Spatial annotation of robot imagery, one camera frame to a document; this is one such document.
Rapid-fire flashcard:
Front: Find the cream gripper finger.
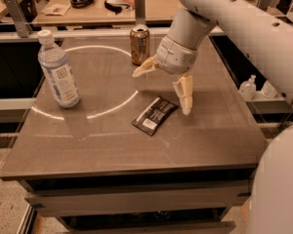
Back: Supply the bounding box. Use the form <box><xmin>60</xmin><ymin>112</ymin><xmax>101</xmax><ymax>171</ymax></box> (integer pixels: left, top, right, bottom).
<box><xmin>173</xmin><ymin>72</ymin><xmax>193</xmax><ymax>115</ymax></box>
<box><xmin>132</xmin><ymin>55</ymin><xmax>159</xmax><ymax>78</ymax></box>

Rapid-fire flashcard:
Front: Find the grey metal bracket left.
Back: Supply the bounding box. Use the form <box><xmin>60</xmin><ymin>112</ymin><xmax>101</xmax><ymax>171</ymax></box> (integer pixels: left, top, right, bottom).
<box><xmin>3</xmin><ymin>0</ymin><xmax>31</xmax><ymax>38</ymax></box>

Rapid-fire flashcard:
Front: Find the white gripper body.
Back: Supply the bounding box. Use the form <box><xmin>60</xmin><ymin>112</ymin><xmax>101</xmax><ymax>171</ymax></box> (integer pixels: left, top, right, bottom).
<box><xmin>156</xmin><ymin>36</ymin><xmax>197</xmax><ymax>74</ymax></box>

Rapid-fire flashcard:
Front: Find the grey drawer cabinet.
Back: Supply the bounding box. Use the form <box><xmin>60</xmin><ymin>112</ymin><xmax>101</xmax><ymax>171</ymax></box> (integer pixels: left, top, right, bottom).
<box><xmin>18</xmin><ymin>168</ymin><xmax>263</xmax><ymax>234</ymax></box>

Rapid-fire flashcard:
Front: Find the small clear bottle on shelf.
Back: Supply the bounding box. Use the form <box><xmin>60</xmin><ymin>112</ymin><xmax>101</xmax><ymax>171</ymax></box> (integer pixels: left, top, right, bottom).
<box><xmin>239</xmin><ymin>75</ymin><xmax>256</xmax><ymax>100</ymax></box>

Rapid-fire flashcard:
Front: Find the black rxbar chocolate wrapper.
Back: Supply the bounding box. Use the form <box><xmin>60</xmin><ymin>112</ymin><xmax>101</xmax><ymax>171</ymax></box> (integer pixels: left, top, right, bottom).
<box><xmin>132</xmin><ymin>97</ymin><xmax>178</xmax><ymax>137</ymax></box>

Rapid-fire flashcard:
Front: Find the printed paper card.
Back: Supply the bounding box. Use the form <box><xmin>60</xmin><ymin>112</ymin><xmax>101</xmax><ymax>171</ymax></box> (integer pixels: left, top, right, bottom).
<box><xmin>43</xmin><ymin>4</ymin><xmax>70</xmax><ymax>16</ymax></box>

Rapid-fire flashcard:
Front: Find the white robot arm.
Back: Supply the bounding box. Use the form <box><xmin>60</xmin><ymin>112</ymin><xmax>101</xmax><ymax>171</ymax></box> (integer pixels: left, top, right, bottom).
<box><xmin>133</xmin><ymin>0</ymin><xmax>293</xmax><ymax>234</ymax></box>

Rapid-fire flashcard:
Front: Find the grey metal bracket middle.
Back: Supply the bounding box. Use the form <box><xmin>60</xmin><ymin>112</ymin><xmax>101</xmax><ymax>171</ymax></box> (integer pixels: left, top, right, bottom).
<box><xmin>134</xmin><ymin>0</ymin><xmax>146</xmax><ymax>24</ymax></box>

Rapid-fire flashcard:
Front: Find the clear plastic water bottle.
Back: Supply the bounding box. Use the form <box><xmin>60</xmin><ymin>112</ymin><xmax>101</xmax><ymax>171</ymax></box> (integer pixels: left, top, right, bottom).
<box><xmin>37</xmin><ymin>30</ymin><xmax>80</xmax><ymax>108</ymax></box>

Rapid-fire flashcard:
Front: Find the gold soda can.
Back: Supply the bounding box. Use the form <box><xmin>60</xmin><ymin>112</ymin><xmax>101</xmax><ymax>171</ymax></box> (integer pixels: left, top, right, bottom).
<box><xmin>130</xmin><ymin>24</ymin><xmax>149</xmax><ymax>65</ymax></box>

